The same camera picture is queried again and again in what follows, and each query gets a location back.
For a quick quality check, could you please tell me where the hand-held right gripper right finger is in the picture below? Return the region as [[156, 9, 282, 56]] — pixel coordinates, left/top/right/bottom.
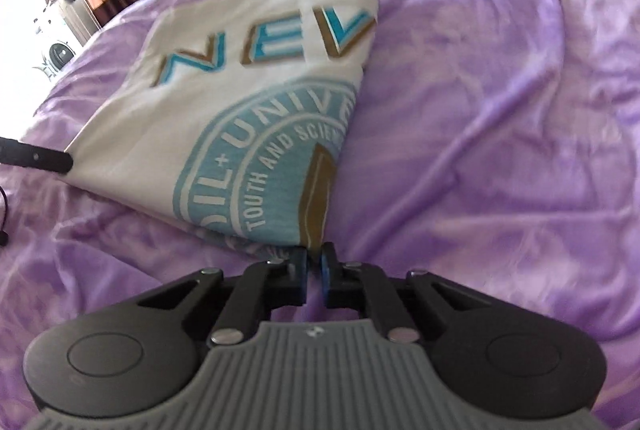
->
[[320, 243, 489, 344]]

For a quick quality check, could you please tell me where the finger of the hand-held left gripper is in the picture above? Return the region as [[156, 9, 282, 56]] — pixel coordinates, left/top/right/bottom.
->
[[0, 135, 75, 175]]

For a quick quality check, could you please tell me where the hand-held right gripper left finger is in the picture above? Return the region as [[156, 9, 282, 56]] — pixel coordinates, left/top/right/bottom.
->
[[138, 249, 308, 346]]

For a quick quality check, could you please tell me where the white printed sweatshirt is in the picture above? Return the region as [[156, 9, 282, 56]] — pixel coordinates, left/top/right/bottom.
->
[[56, 0, 379, 261]]

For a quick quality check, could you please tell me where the white washing machine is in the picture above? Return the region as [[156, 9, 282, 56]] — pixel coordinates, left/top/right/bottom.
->
[[32, 37, 79, 81]]

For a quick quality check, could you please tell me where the grey ribbed appliance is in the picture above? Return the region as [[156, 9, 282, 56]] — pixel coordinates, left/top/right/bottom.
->
[[46, 0, 97, 46]]

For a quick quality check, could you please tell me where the purple blanket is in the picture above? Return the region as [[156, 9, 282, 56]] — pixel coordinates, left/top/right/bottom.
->
[[0, 0, 640, 430]]

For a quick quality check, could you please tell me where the black cable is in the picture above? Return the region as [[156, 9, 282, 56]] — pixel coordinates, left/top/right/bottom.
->
[[0, 184, 12, 247]]

